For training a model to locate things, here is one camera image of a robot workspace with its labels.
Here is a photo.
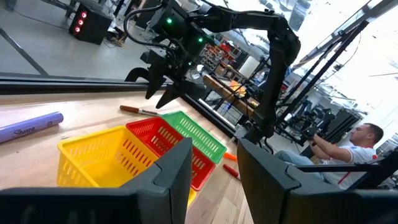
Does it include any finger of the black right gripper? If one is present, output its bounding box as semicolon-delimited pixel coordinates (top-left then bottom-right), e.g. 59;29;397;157
155;83;187;110
144;70;168;101

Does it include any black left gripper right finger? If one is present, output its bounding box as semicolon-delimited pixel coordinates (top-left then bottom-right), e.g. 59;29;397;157
236;138;343;224

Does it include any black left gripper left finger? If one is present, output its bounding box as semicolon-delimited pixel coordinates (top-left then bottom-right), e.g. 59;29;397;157
119;136;194;224

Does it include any red Expo marker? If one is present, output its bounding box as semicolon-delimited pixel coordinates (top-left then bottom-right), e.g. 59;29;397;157
222;163;241;181
119;105;160;117

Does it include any lavender Sharpie highlighter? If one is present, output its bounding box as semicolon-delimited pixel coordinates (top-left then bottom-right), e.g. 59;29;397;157
0;111;65;144

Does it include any red plastic basket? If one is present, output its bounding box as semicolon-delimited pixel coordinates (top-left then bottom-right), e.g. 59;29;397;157
125;116;216;192

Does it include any green plastic basket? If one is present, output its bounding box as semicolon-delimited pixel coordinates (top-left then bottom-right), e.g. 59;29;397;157
160;110;228;165

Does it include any shelf with coloured bins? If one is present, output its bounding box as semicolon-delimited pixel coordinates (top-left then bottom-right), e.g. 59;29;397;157
198;37;249;71

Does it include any wooden workbench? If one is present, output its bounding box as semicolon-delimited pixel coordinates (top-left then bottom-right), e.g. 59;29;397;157
201;73;262;119

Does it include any yellow plastic basket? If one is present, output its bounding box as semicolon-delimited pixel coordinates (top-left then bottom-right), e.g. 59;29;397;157
57;125;198;209

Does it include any black box with red lights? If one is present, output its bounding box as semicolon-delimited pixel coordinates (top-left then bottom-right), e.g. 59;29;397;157
68;2;113;45

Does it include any person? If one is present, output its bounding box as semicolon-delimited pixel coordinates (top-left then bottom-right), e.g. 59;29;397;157
273;123;385;190

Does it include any black diagonal frame post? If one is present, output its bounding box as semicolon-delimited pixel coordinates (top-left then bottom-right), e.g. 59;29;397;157
275;18;371;125

